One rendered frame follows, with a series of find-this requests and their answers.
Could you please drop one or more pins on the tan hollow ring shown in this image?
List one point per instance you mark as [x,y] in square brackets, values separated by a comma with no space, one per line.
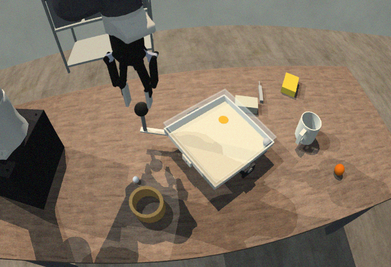
[141,192]

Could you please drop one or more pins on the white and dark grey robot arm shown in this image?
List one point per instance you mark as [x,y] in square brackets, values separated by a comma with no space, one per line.
[124,19]

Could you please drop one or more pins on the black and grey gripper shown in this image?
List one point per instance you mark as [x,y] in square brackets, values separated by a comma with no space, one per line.
[132,54]

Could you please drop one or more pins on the small cream box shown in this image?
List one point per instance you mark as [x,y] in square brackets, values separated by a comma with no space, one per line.
[250,102]

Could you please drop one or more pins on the orange ball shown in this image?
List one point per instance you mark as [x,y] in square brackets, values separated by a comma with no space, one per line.
[339,169]

